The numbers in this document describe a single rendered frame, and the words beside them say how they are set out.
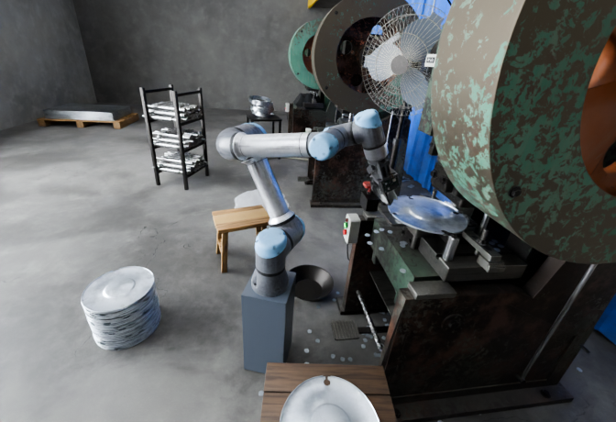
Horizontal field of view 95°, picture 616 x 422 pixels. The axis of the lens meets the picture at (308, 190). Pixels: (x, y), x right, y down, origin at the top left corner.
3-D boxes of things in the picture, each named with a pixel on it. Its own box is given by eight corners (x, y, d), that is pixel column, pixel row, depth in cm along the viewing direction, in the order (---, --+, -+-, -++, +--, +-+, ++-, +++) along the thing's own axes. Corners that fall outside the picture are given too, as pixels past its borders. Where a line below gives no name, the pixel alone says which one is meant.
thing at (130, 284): (82, 324, 116) (82, 322, 115) (81, 281, 136) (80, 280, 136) (159, 294, 132) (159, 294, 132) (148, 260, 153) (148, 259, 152)
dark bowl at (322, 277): (285, 310, 159) (286, 301, 156) (282, 273, 186) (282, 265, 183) (337, 307, 164) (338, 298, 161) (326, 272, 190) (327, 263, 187)
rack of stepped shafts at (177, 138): (191, 191, 284) (179, 92, 244) (150, 184, 291) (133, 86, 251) (213, 175, 322) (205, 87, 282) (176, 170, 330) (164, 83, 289)
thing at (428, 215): (485, 234, 99) (486, 232, 98) (408, 235, 94) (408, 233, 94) (439, 196, 125) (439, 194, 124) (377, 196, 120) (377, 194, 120)
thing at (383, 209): (384, 253, 106) (390, 222, 100) (371, 232, 118) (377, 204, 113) (445, 251, 110) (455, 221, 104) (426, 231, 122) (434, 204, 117)
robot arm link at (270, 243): (248, 267, 109) (247, 238, 103) (268, 249, 120) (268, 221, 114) (276, 278, 104) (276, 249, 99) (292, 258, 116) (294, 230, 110)
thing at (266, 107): (251, 161, 377) (250, 98, 343) (246, 150, 415) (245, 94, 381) (280, 159, 390) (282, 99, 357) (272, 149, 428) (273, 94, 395)
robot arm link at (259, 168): (273, 257, 118) (216, 133, 107) (290, 238, 131) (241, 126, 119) (296, 254, 112) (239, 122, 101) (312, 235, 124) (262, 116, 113)
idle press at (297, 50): (285, 156, 402) (291, 14, 328) (278, 138, 489) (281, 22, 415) (384, 157, 433) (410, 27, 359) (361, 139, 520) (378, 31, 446)
